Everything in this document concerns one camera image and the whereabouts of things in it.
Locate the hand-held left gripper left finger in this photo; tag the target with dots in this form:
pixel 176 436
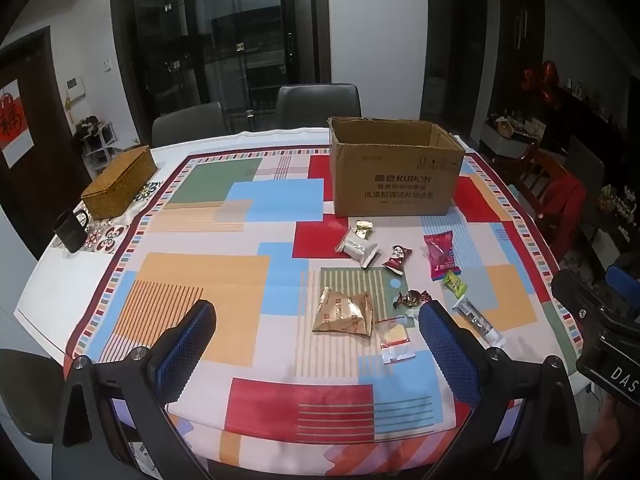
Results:
pixel 185 345

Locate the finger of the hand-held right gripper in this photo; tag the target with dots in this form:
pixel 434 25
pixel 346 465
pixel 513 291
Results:
pixel 625 282
pixel 575 295

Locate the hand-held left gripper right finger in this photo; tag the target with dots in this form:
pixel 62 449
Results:
pixel 450 360

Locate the white black stick packet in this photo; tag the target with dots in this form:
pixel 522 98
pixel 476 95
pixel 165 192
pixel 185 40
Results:
pixel 477 320

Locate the clear yellow snack packet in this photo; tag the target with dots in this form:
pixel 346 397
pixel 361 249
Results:
pixel 395 340

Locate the brown round twisted candy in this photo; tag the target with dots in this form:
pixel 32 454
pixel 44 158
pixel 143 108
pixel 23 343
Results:
pixel 412 299

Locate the green candy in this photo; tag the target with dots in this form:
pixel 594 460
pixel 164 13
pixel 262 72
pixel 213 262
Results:
pixel 455 283

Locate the pink snack packet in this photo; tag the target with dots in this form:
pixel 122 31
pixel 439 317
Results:
pixel 440 255

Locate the dark red snack packet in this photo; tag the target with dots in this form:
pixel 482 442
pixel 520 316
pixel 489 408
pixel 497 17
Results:
pixel 397 260

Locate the gold brown snack packet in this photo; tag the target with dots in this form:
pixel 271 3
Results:
pixel 345 315

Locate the white snack packet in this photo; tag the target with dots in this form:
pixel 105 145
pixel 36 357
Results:
pixel 357 250

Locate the small gold candy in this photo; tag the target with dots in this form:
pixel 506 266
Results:
pixel 363 230

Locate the brown cardboard box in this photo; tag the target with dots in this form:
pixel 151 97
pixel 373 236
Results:
pixel 395 185

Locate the colourful geometric tablecloth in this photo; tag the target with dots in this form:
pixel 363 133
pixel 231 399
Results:
pixel 200 280

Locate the red cloth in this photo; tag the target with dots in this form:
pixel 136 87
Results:
pixel 567 210

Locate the floral tile table runner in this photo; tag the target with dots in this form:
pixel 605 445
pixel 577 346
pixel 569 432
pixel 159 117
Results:
pixel 107 240

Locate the red wooden chair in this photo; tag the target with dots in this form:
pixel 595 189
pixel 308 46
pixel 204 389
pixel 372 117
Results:
pixel 537 170

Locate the black mug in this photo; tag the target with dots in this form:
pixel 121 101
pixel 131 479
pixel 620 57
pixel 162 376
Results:
pixel 70 232

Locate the white low cabinet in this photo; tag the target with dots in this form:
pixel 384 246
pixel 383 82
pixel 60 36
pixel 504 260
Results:
pixel 507 145

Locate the woven brown basket box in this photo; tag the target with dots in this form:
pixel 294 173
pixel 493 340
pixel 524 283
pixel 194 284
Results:
pixel 117 185

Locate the red foil balloons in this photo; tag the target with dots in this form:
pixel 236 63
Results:
pixel 542 82

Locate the white cube shelf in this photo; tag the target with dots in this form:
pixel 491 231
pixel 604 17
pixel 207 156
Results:
pixel 97 147

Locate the small grey dining chair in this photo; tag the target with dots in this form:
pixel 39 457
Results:
pixel 190 122

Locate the brown wooden door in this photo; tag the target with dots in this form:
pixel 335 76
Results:
pixel 45 135

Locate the dark tall cabinet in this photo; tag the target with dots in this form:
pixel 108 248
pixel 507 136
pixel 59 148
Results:
pixel 520 45

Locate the dark doorway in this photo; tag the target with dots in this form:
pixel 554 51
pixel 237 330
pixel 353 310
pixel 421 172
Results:
pixel 469 60

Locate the wide grey dining chair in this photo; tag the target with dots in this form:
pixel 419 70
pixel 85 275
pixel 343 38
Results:
pixel 317 105

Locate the white intercom panel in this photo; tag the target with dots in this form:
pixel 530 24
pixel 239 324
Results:
pixel 75 86

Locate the red white door poster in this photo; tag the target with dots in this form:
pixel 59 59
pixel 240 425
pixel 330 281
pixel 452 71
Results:
pixel 15 120

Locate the black glass sliding door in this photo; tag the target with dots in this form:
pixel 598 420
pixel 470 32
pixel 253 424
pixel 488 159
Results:
pixel 220 40

